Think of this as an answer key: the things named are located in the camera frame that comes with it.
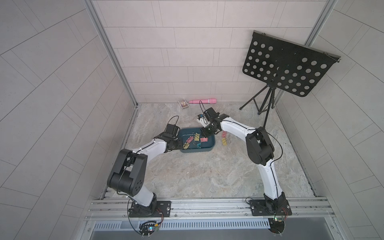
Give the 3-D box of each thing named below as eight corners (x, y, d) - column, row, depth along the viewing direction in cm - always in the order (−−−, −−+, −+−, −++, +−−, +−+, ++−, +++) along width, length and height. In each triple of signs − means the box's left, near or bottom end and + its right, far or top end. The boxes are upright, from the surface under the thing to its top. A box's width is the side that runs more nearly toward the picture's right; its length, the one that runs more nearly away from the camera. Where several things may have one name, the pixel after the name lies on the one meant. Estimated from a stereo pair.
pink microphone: (188, 103, 119) (188, 100, 117) (189, 100, 121) (188, 98, 119) (216, 103, 120) (216, 101, 117) (216, 101, 122) (216, 98, 119)
